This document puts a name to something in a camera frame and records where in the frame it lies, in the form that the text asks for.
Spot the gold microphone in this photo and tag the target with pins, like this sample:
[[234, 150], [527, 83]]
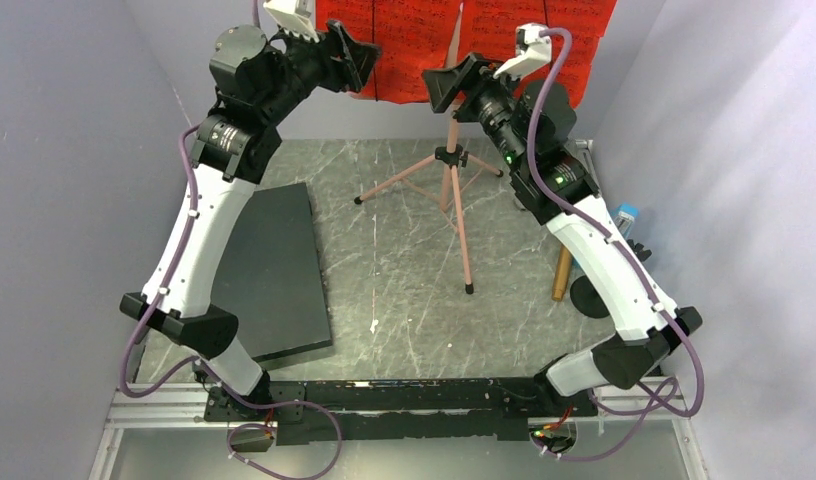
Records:
[[562, 274]]

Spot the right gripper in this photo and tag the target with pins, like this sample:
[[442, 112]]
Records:
[[473, 76]]

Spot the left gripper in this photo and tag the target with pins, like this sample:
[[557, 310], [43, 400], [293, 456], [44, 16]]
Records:
[[358, 59]]

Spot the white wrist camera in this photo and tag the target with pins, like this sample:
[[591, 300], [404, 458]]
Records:
[[533, 50], [293, 17]]

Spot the blue metronome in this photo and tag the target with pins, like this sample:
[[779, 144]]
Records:
[[624, 217]]

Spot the pink tripod music stand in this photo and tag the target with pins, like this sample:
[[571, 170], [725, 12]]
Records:
[[453, 157]]

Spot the dark grey rack box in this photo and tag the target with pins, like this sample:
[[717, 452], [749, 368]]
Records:
[[270, 277]]

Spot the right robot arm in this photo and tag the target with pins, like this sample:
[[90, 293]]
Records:
[[549, 181]]

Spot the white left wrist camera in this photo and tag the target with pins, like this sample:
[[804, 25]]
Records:
[[293, 17]]

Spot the black microphone desk stand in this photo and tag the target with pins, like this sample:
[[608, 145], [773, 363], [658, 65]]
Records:
[[587, 300]]

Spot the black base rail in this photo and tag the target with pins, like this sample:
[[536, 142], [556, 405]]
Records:
[[504, 408]]

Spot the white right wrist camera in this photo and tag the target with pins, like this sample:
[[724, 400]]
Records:
[[533, 50]]

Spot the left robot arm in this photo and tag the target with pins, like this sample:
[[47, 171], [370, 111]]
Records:
[[225, 157]]

